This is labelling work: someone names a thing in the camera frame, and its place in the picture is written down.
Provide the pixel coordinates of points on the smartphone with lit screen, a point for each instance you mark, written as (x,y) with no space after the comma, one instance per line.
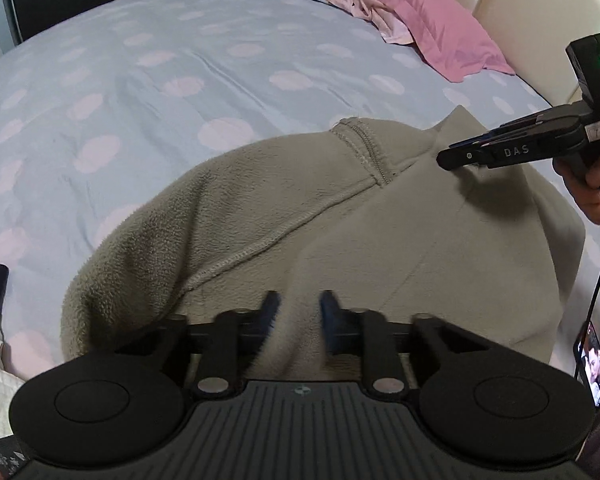
(592,365)

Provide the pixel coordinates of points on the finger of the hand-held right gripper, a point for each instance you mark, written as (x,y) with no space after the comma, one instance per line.
(540,116)
(460,157)

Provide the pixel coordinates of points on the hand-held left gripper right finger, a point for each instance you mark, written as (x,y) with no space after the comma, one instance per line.
(330,317)

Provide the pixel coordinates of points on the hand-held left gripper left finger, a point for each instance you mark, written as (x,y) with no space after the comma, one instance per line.
(269,312)

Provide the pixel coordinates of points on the dark floral garment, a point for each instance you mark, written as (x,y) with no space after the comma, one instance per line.
(0,460)

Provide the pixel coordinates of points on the beige fleece jacket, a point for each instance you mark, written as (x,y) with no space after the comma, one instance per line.
(380,220)

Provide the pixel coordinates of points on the cream padded headboard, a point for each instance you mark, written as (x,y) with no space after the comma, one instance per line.
(530,10)

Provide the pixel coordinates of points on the solid pink pillow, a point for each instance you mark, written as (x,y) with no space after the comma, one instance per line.
(430,20)

